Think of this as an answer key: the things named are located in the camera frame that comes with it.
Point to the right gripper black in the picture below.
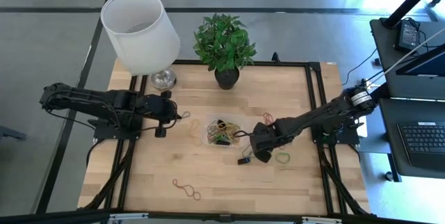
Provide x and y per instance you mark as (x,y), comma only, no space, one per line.
(266,137)

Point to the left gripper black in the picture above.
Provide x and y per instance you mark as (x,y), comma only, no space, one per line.
(153,107)

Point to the red rubber band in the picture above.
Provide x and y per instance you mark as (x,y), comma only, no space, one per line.
(189,191)
(266,116)

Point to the yellow rubber band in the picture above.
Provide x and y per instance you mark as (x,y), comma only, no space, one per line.
(190,126)

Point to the bands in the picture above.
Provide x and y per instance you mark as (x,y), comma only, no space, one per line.
(229,126)

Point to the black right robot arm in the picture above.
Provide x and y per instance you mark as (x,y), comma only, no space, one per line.
(320,114)

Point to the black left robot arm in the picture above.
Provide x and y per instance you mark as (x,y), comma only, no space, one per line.
(87,97)

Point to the clear plastic bin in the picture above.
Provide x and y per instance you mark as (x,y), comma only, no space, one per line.
(205,140)

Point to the black clamp knob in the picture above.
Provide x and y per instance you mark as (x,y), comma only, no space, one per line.
(275,57)

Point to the white shade table lamp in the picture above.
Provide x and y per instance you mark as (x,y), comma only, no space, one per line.
(139,36)

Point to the green potted plant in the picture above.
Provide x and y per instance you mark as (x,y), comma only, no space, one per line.
(224,43)

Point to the white power strip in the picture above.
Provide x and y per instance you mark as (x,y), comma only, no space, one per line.
(364,84)

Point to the black caster wheel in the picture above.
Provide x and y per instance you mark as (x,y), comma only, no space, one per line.
(388,175)

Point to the black keyboard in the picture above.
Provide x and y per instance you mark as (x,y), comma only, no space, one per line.
(424,140)

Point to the black crossbar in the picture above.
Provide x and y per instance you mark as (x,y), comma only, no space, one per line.
(52,217)

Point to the grey furniture leg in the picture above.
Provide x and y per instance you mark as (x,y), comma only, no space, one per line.
(10,133)

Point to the thin white rod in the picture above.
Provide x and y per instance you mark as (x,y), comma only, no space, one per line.
(413,51)

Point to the dark monitor screen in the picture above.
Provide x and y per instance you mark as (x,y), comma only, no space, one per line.
(422,64)

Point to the black power adapter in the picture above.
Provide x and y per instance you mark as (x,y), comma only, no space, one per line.
(407,36)

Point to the black diagonal pole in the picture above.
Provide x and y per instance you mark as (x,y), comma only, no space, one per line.
(410,1)

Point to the silver metal bracket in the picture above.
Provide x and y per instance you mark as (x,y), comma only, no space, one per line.
(127,216)
(321,221)

